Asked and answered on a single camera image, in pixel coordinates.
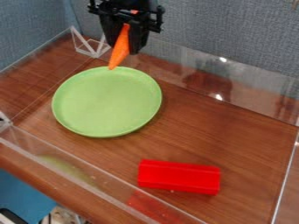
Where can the clear acrylic enclosure wall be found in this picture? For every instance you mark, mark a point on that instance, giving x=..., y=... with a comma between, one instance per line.
x=229, y=115

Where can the red rectangular block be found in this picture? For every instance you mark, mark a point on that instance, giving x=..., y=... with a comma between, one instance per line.
x=178, y=176

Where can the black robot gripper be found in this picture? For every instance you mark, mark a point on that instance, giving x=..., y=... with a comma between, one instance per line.
x=142, y=14

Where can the green round plate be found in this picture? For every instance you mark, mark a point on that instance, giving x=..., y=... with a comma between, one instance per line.
x=106, y=103

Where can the orange toy carrot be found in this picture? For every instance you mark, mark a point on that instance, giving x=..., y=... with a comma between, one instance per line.
x=120, y=49

